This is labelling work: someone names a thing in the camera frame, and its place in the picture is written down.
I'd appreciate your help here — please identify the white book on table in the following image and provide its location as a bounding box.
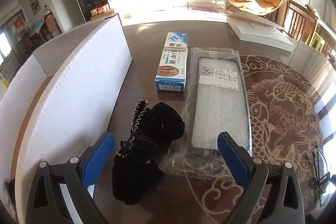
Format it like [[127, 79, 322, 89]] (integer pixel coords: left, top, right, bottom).
[[227, 11, 293, 52]]

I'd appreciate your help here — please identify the white cardboard tray box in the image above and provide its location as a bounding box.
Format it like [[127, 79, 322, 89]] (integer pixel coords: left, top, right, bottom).
[[1, 15, 132, 223]]

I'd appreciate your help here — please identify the dining table with chairs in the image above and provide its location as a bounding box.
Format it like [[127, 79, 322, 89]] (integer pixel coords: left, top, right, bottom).
[[20, 12, 62, 52]]

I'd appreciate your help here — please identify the wooden chair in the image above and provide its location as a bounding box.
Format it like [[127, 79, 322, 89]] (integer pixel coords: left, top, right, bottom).
[[284, 0, 318, 45]]

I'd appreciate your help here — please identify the phone case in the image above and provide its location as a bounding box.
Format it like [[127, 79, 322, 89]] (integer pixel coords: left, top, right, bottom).
[[165, 48, 252, 179]]

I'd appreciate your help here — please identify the orange lounge chair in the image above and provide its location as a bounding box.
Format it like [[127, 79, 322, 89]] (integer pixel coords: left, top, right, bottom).
[[228, 0, 285, 16]]

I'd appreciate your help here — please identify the black pouch with trim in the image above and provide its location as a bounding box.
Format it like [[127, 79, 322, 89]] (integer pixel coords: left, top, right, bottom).
[[112, 100, 185, 205]]

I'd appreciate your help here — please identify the blue white medicine box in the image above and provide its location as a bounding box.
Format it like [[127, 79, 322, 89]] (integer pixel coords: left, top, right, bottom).
[[155, 32, 188, 92]]

